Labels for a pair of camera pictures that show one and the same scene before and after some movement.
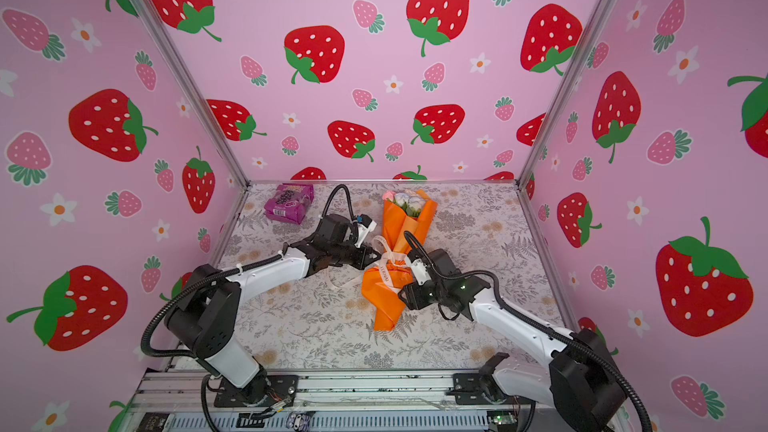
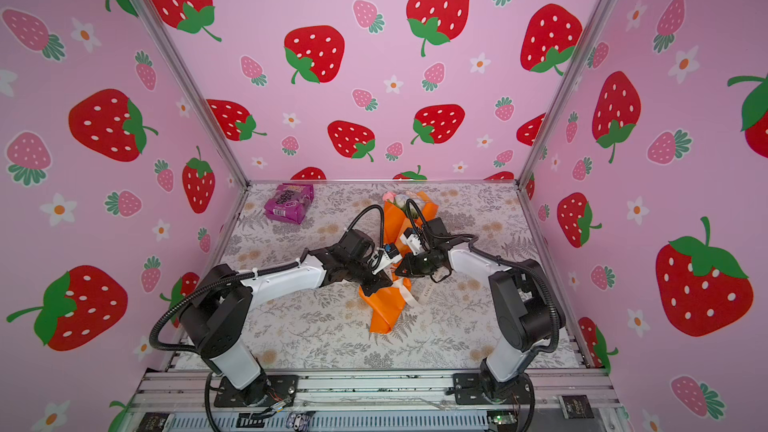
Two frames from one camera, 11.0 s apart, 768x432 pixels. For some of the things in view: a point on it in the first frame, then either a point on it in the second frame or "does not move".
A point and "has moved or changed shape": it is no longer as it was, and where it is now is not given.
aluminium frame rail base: x=183 y=401 does not move
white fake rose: x=401 y=198 does not move
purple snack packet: x=290 y=202 does not move
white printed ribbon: x=384 y=265 has moved or changed shape
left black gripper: x=364 y=259 -> x=379 y=280
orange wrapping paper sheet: x=385 y=286 does not move
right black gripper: x=411 y=296 -> x=410 y=269
